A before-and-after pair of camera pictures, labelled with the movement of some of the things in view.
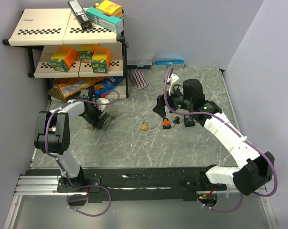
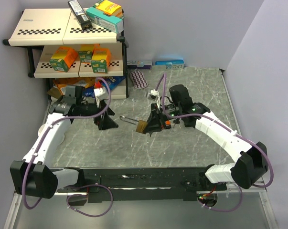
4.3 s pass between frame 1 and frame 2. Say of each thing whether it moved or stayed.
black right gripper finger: moved
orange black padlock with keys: stayed
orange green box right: stayed
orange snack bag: stayed
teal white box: stayed
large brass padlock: moved
